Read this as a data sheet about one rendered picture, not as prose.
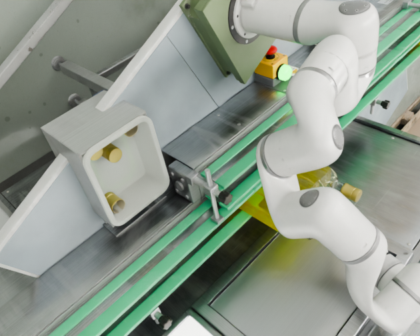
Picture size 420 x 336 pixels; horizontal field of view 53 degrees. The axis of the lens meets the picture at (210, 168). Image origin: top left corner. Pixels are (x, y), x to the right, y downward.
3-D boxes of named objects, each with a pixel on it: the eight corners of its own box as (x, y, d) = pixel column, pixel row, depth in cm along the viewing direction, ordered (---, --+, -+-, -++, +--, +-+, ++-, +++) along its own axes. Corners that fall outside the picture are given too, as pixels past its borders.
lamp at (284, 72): (276, 81, 119) (285, 85, 117) (275, 68, 116) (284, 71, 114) (285, 75, 121) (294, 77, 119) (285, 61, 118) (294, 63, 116)
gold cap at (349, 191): (345, 181, 107) (361, 188, 105) (348, 185, 110) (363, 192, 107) (338, 192, 107) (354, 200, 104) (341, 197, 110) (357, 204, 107)
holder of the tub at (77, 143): (101, 226, 103) (120, 242, 99) (58, 140, 85) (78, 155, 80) (153, 185, 111) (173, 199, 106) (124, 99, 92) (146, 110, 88)
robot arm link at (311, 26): (317, -15, 88) (391, -5, 79) (319, 41, 98) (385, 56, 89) (291, 7, 84) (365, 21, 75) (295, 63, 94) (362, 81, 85)
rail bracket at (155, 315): (132, 308, 104) (167, 343, 97) (124, 294, 100) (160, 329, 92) (144, 297, 106) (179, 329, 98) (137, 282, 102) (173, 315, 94)
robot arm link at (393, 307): (359, 213, 77) (421, 275, 83) (310, 264, 77) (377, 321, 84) (386, 233, 69) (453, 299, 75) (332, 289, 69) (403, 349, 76)
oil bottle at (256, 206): (225, 201, 115) (289, 239, 102) (223, 187, 111) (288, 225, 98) (239, 189, 117) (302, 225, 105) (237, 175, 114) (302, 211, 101)
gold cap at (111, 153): (95, 147, 89) (106, 154, 87) (108, 137, 91) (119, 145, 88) (101, 159, 92) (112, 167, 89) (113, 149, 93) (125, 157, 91)
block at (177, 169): (173, 193, 108) (191, 205, 104) (165, 167, 101) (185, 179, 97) (183, 185, 109) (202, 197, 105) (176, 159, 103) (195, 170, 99)
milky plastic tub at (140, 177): (95, 213, 99) (116, 231, 94) (57, 141, 84) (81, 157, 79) (150, 172, 107) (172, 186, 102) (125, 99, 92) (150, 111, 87)
